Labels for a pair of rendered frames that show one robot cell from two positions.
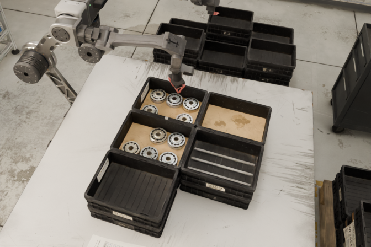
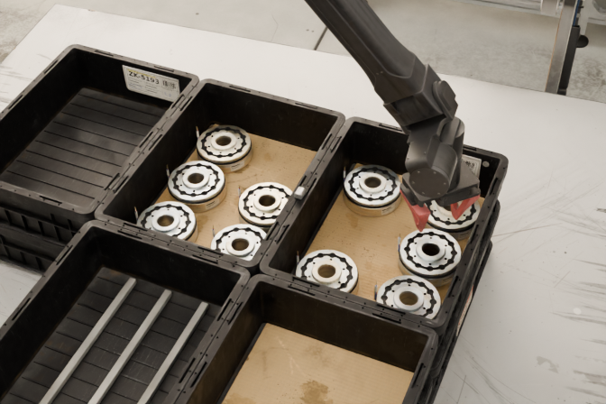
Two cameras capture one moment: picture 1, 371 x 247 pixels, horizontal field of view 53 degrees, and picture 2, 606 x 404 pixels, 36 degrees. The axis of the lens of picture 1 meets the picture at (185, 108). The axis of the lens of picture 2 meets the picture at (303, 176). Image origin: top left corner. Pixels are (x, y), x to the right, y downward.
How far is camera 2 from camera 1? 1.93 m
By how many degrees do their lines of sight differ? 64
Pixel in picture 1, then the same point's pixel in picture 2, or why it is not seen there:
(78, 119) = not seen: hidden behind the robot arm
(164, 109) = (392, 234)
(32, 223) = (109, 48)
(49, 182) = (206, 60)
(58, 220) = not seen: hidden behind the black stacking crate
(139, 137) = (277, 172)
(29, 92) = not seen: outside the picture
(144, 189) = (89, 181)
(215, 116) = (356, 388)
